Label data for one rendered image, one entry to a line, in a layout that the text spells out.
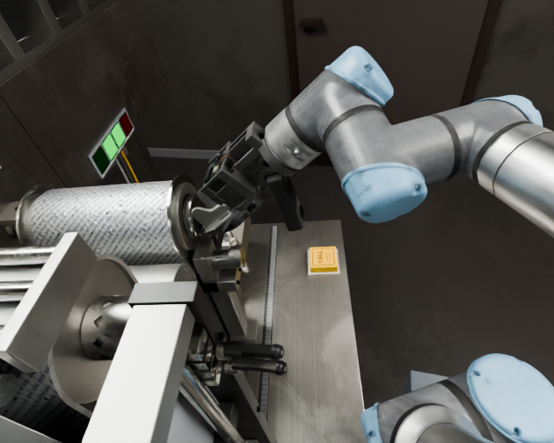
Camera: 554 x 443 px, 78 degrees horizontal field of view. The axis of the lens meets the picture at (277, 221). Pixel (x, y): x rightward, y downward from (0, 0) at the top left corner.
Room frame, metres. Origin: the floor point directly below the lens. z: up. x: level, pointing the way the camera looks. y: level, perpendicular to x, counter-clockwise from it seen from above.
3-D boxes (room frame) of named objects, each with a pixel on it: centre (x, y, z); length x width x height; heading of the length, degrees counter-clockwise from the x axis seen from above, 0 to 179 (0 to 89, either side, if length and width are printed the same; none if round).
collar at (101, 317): (0.19, 0.17, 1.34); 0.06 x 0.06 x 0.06; 81
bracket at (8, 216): (0.49, 0.45, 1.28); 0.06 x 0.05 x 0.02; 81
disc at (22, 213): (0.48, 0.40, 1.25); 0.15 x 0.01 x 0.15; 171
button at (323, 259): (0.56, -0.10, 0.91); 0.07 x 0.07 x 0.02; 81
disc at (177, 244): (0.44, 0.15, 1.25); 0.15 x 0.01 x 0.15; 171
